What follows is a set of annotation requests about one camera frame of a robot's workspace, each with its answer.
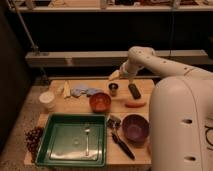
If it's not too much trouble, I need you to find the small dark metal cup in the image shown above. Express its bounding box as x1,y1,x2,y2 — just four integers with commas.
108,83,118,97

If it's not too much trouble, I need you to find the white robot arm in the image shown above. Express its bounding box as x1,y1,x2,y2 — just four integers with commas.
109,46,213,171

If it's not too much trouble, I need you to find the black remote control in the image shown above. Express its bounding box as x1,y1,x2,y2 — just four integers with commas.
128,84,141,99

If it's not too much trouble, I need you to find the orange bowl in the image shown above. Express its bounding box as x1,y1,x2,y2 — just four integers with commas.
89,92,111,113

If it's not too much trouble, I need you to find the orange carrot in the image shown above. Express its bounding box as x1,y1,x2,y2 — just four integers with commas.
125,101,146,108

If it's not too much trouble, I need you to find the blue cloth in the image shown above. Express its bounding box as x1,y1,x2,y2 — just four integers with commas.
71,84,101,98

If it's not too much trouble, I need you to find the pale yellow wedge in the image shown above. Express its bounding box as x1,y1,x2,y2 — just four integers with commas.
63,81,71,99

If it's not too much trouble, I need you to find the purple bowl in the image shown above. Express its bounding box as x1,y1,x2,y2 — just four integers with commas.
122,114,149,144

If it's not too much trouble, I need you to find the silver fork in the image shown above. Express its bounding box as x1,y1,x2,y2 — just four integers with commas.
85,124,90,156

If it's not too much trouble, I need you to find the white plastic cup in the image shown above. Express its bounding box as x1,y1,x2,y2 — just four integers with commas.
39,91,55,111

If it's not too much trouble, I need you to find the metal shelf rack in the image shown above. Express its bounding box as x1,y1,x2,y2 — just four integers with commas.
5,0,213,73

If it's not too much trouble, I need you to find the green plastic tray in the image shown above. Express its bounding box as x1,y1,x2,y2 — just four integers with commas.
35,114,107,168

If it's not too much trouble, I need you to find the dark grape bunch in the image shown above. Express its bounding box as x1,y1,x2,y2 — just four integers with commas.
25,127,44,163

